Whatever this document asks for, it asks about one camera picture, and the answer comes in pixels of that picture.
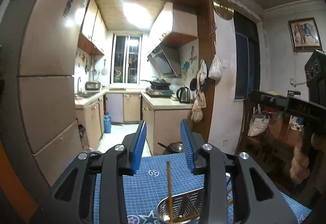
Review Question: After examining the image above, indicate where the white tote bag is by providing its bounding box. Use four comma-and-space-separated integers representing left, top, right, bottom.
248, 104, 269, 137

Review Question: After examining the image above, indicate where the beige three-door refrigerator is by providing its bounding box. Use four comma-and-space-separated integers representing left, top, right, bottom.
0, 0, 88, 189

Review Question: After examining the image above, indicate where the wooden chopstick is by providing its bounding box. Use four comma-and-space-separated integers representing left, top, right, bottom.
166, 161, 174, 223

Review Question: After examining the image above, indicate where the kitchen window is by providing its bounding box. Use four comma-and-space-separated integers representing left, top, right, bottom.
110, 34, 142, 85

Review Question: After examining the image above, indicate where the person's right hand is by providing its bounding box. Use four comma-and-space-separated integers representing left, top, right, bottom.
290, 134, 325, 192

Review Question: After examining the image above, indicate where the blue water bottle on floor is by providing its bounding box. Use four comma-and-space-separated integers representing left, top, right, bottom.
103, 113, 112, 134

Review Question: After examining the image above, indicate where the round gold wall clock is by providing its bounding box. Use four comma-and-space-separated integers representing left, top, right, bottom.
213, 0, 234, 21

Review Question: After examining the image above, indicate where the white hanging plastic bag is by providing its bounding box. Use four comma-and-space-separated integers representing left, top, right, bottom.
208, 54, 223, 80

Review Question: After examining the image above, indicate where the black wok on stove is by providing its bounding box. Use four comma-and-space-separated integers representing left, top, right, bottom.
141, 78, 171, 88

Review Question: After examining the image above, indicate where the orange wooden cabinet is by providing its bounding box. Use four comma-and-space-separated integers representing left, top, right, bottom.
1, 145, 37, 223

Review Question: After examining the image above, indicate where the steel pot on floor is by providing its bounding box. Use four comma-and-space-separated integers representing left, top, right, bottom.
158, 142, 183, 155

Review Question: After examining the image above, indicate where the steel electric kettle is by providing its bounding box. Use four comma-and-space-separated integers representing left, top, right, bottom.
176, 86, 191, 104

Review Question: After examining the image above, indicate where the wooden chair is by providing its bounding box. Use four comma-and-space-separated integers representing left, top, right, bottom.
235, 90, 289, 161

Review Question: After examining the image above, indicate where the blue star-pattern tablecloth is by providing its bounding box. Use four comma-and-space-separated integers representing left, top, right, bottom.
67, 152, 313, 224

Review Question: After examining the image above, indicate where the steel utensil holder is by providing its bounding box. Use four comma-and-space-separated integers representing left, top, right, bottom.
156, 188, 203, 223

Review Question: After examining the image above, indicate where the steel range hood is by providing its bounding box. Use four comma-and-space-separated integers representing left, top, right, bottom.
148, 44, 181, 78

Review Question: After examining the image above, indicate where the framed wall picture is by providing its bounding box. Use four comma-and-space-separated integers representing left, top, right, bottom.
288, 17, 323, 53

